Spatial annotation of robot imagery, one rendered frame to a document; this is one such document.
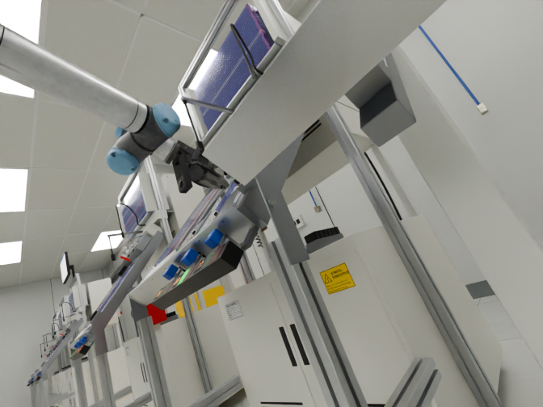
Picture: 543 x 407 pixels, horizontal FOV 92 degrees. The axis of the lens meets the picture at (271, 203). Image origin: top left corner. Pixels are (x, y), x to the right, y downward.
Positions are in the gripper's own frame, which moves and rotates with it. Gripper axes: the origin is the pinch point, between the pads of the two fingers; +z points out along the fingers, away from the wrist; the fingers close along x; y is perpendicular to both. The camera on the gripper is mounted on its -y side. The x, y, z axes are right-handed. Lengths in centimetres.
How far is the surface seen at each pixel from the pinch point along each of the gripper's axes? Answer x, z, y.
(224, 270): -25.6, -6.6, -41.3
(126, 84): 144, -73, 198
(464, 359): -34, 62, -45
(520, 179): -66, 163, 65
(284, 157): -32.1, 0.4, -12.1
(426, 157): -58, 4, -32
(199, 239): -15.3, -8.8, -31.5
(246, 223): -28.9, -5.4, -32.5
